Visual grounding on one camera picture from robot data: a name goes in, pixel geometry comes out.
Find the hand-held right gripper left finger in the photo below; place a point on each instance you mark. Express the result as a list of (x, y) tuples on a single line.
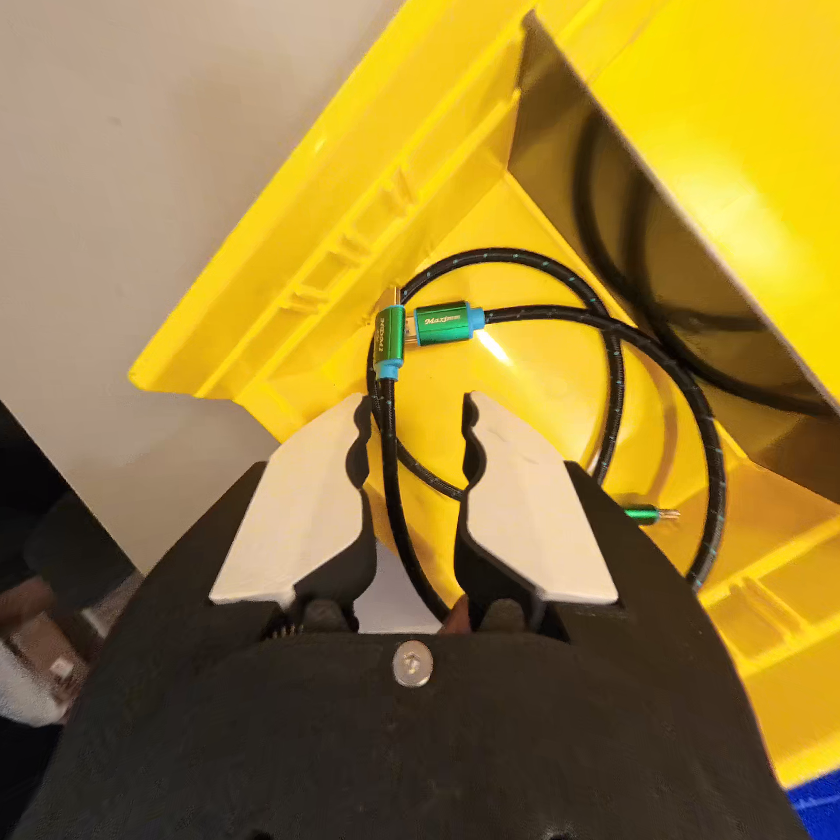
[(302, 518)]

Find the yellow plastic bin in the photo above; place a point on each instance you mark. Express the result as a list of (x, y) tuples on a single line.
[(295, 262)]

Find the blue plastic bin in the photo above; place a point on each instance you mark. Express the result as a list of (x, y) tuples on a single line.
[(817, 810)]

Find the black bin divider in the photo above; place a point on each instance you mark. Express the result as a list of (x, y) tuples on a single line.
[(571, 164)]

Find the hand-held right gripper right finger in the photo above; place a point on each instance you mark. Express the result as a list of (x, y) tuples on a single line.
[(531, 518)]

